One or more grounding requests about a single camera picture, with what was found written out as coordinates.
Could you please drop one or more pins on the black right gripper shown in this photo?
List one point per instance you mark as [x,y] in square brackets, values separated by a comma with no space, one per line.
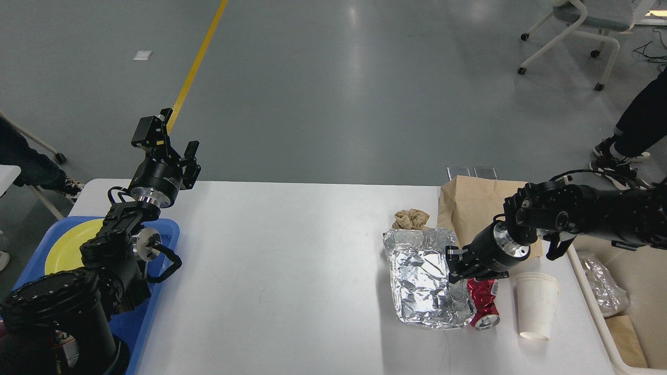
[489,256]

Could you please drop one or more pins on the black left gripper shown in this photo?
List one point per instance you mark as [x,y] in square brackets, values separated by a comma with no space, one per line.
[158,179]

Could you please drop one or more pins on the aluminium foil tray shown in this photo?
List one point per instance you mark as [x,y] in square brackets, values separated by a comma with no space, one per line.
[421,291]

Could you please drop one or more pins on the yellow plastic plate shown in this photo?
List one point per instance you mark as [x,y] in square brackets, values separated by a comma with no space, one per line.
[64,240]

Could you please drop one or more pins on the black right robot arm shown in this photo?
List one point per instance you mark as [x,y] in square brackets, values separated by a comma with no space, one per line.
[558,211]

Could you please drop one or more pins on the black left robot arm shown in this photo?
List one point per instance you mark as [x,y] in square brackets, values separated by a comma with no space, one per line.
[59,323]

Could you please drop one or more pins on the crushed red soda can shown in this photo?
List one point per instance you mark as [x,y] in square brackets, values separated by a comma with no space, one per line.
[483,294]

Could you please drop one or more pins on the white paper cup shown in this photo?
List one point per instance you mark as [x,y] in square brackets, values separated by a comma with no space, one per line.
[536,298]

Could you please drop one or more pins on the brown paper bag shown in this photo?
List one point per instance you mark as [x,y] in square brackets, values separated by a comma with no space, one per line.
[467,205]

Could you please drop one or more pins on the crumpled brown paper ball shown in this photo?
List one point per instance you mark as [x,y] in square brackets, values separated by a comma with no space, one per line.
[411,219]

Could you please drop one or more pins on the crumpled clear plastic wrap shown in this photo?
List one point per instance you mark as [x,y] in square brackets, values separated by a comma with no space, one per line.
[611,299]

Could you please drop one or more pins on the person leg dark trousers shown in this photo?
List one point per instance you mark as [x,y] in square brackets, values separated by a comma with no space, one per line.
[36,168]

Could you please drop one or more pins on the beige plastic bin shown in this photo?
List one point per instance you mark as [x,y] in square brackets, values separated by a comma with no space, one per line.
[642,274]

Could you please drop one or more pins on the person in dark trousers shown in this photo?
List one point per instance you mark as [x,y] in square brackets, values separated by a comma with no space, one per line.
[640,126]

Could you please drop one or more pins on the grey office chair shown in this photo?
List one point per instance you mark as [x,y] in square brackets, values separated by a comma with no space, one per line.
[593,20]

